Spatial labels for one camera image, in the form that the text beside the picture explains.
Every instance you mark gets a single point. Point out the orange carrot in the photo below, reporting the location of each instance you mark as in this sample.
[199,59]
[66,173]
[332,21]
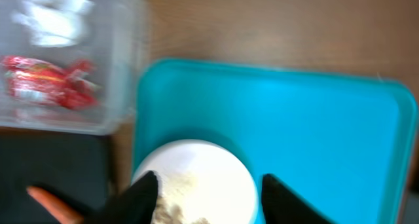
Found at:
[62,212]

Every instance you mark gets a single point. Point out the red snack wrapper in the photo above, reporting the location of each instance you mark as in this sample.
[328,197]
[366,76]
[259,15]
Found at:
[40,82]

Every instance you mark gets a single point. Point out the white napkin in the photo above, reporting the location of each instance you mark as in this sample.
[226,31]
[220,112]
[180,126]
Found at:
[54,23]

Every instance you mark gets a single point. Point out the clear plastic bin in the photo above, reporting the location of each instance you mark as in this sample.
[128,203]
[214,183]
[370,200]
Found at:
[116,47]

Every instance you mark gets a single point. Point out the peanut food scraps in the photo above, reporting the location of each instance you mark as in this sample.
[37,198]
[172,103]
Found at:
[176,202]

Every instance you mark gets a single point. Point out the white plate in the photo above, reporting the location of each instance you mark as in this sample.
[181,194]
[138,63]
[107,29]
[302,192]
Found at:
[226,192]

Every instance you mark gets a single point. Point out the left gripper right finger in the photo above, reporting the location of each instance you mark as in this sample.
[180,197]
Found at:
[281,206]

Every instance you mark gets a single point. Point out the teal serving tray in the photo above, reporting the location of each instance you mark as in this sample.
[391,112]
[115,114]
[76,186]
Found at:
[344,143]

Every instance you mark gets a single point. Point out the black tray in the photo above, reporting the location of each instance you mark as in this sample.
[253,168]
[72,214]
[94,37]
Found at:
[74,167]

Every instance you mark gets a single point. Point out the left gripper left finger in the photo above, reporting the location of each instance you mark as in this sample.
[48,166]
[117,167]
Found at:
[134,206]

